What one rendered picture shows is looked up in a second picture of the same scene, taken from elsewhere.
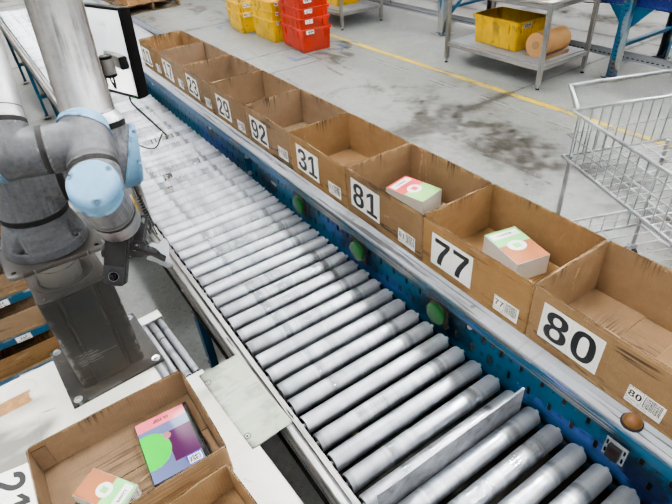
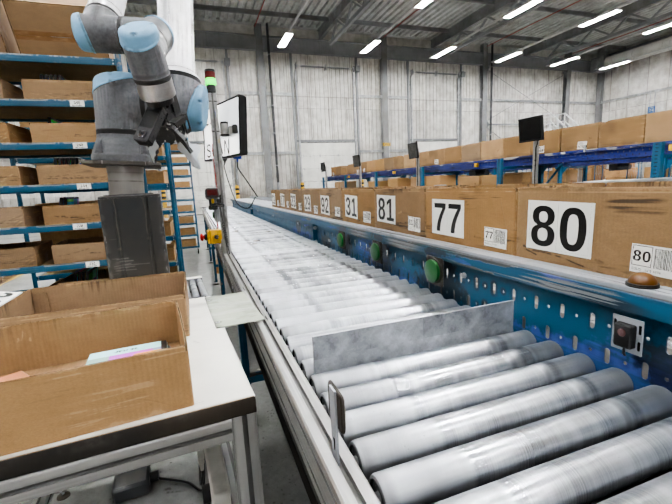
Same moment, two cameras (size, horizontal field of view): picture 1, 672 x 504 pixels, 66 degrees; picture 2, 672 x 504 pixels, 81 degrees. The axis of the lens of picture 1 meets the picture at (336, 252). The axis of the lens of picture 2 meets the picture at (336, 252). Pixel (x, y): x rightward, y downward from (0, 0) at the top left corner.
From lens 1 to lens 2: 0.84 m
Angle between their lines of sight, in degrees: 29
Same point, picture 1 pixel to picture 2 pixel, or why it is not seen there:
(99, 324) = (140, 235)
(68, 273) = (130, 186)
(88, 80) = (180, 44)
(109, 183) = (147, 27)
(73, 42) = (177, 19)
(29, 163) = (107, 29)
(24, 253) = (101, 152)
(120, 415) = (121, 295)
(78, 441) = (76, 304)
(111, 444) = not seen: hidden behind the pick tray
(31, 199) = (118, 111)
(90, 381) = not seen: hidden behind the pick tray
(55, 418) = not seen: hidden behind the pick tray
